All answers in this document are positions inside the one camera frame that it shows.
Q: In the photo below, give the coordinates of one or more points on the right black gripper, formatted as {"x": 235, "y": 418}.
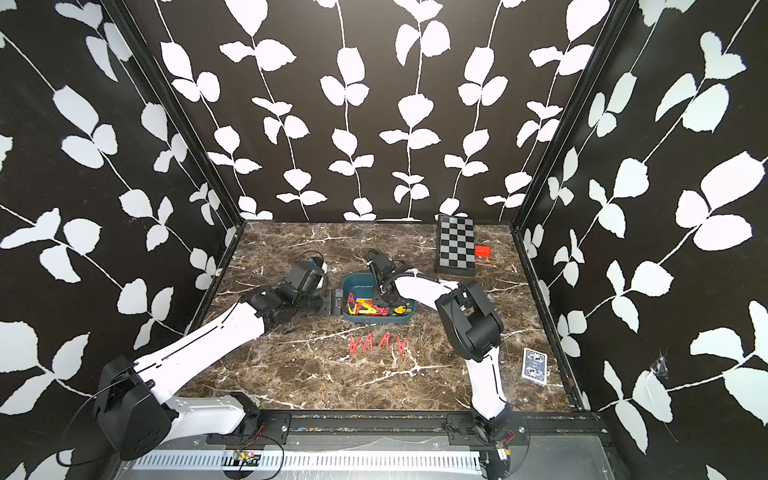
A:
{"x": 387, "y": 297}

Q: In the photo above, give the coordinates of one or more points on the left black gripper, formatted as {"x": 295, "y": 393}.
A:
{"x": 328, "y": 306}

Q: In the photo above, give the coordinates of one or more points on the teal plastic storage box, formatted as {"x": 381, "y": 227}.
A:
{"x": 360, "y": 285}

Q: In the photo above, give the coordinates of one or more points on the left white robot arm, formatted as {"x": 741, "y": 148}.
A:
{"x": 137, "y": 406}

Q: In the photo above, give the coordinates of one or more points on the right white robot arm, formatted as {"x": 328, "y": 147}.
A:
{"x": 473, "y": 328}

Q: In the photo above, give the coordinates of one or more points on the yellow clothespin in box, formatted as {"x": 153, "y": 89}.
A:
{"x": 368, "y": 309}

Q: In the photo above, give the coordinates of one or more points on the black white checkerboard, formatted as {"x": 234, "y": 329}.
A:
{"x": 455, "y": 240}

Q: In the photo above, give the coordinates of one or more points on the small red block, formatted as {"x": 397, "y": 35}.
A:
{"x": 482, "y": 251}

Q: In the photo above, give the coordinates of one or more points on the blue playing card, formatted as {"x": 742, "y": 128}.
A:
{"x": 535, "y": 366}

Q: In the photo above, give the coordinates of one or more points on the small circuit board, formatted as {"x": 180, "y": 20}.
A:
{"x": 242, "y": 459}

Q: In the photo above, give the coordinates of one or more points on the black front mounting rail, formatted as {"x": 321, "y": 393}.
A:
{"x": 460, "y": 427}

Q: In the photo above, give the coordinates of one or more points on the white perforated rail strip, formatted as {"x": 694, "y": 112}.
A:
{"x": 271, "y": 460}

